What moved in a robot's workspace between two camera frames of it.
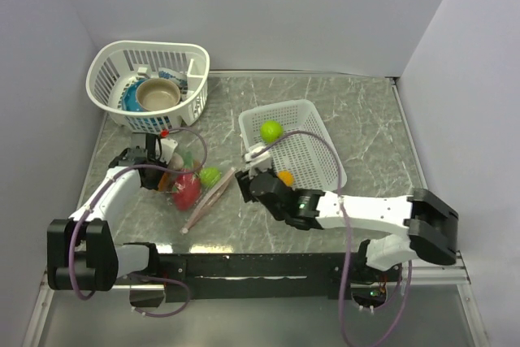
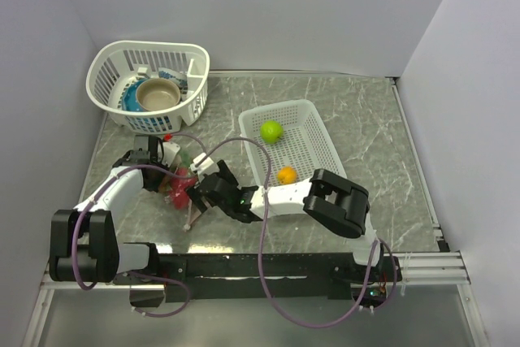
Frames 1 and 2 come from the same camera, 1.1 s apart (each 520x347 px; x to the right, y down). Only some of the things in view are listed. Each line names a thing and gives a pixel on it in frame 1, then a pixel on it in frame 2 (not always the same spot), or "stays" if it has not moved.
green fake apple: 271,132 stays
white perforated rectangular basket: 305,149 stays
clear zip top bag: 191,189 stays
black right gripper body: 244,180 → 227,172
